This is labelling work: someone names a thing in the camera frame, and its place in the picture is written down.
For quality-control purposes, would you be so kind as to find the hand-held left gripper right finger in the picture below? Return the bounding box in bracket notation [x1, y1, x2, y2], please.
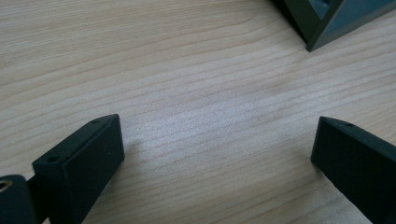
[310, 116, 396, 224]

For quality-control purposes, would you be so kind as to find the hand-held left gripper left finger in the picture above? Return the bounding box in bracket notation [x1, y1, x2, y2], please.
[32, 113, 126, 224]

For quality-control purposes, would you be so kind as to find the dark grey box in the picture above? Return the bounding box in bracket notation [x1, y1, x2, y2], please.
[271, 0, 396, 53]

